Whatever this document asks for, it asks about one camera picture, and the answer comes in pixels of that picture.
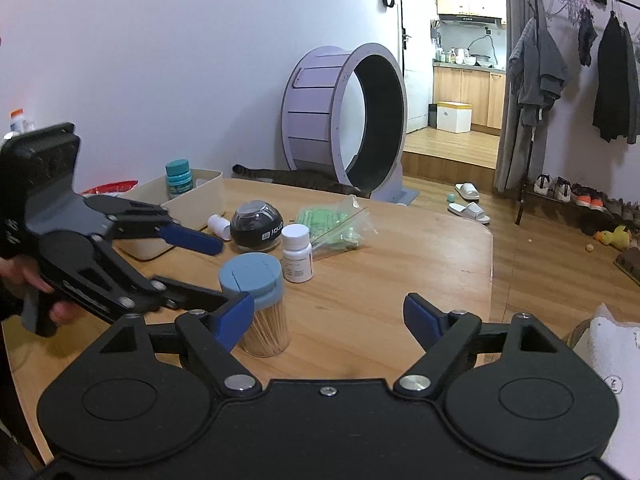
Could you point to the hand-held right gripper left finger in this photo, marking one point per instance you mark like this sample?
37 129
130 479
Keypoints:
235 320

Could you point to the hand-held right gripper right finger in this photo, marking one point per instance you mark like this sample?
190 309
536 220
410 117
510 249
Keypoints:
420 317

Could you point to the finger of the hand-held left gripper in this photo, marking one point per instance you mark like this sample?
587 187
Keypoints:
195 294
192 241

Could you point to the blue-lidded toothpick jar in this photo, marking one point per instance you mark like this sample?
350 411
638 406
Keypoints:
265 325

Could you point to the beige plastic storage container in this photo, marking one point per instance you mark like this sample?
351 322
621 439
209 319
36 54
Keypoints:
195 191

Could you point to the person's left hand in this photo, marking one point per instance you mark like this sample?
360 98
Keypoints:
25 272

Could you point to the small white bottle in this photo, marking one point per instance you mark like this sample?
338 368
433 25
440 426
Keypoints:
220 225

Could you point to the teal-capped bottle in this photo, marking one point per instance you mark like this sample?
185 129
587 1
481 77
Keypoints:
178 180

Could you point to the black gyro ball clear dome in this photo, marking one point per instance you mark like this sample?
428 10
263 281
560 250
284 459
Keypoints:
255 230

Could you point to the red and white bag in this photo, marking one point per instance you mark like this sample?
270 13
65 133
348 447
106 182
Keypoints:
112 187

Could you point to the white bottle with orange cap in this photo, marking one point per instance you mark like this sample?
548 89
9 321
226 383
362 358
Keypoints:
19 122

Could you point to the white pill bottle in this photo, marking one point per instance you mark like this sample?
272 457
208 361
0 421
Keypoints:
297 260

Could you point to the white slipper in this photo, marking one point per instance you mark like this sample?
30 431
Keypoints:
470 212
466 191

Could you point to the tabby cat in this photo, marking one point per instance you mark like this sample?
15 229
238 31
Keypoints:
300 180

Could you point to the bag of green floss picks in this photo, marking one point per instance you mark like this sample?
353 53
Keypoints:
330 225

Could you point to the tan woven basket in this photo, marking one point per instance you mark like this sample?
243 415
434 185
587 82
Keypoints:
580 332

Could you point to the purple cat exercise wheel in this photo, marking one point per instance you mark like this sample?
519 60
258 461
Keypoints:
315 110

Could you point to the row of shoes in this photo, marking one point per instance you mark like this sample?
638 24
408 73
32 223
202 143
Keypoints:
562 190

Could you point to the white cloth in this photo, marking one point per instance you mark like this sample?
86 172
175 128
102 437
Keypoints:
610 355

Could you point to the white foam box yellow lid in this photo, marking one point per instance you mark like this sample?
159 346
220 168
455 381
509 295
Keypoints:
454 117

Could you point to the black waste bin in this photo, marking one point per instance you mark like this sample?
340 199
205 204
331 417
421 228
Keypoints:
432 115

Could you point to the yellow duck toy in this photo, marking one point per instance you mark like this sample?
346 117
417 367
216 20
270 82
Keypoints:
617 237

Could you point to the wooden kitchen base cabinets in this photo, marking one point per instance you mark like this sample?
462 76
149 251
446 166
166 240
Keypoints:
470 92

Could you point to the white door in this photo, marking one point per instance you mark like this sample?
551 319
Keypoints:
415 85

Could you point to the kitchen pots and bottles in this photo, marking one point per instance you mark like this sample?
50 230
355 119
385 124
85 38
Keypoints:
470 58

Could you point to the grey hanging clothes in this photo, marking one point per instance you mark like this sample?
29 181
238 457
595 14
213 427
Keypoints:
540 70

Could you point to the black hanging clothes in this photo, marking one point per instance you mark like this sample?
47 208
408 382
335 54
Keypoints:
612 85

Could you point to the range hood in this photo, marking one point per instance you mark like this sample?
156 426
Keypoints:
470 19

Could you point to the small dark hanging garment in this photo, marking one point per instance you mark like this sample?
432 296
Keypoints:
586 35

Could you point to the black clothes rack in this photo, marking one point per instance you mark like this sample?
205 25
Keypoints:
536 5

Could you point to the bunch of clothes hangers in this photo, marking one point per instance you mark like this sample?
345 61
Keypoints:
575 2

